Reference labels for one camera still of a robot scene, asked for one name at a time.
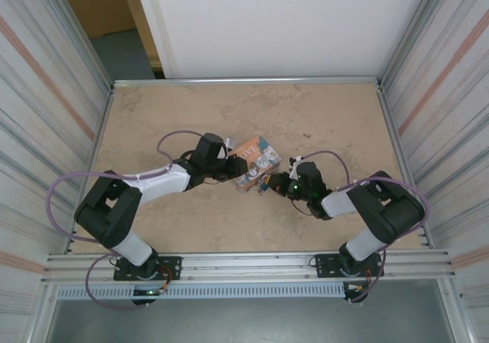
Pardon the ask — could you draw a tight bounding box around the white door frame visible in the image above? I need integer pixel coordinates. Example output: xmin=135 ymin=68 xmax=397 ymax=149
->
xmin=131 ymin=0 xmax=180 ymax=79

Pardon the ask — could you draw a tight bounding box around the aluminium table edge bar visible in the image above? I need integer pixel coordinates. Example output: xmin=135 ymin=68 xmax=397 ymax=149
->
xmin=376 ymin=83 xmax=436 ymax=249
xmin=62 ymin=85 xmax=115 ymax=254
xmin=112 ymin=76 xmax=383 ymax=89

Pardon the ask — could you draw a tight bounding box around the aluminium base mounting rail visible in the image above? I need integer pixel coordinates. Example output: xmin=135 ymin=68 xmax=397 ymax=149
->
xmin=44 ymin=249 xmax=455 ymax=285

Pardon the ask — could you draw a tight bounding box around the aluminium frame post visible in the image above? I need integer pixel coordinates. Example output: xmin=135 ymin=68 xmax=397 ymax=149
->
xmin=53 ymin=0 xmax=115 ymax=95
xmin=380 ymin=0 xmax=452 ymax=88

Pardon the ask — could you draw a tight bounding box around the orange bear print LOVE box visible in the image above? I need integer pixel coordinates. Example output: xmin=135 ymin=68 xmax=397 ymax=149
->
xmin=232 ymin=136 xmax=282 ymax=196

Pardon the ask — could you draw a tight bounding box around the tan wooden door edge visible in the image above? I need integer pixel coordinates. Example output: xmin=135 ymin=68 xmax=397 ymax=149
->
xmin=117 ymin=0 xmax=166 ymax=79

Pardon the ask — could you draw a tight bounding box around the grey slotted cable duct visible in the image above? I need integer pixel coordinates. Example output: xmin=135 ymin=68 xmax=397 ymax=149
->
xmin=56 ymin=283 xmax=347 ymax=300

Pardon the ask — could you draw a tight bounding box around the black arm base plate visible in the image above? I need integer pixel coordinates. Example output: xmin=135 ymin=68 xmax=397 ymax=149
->
xmin=113 ymin=256 xmax=183 ymax=282
xmin=313 ymin=253 xmax=383 ymax=279

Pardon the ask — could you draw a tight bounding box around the brown cardboard board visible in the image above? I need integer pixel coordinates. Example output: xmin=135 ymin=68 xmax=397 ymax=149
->
xmin=55 ymin=0 xmax=137 ymax=38

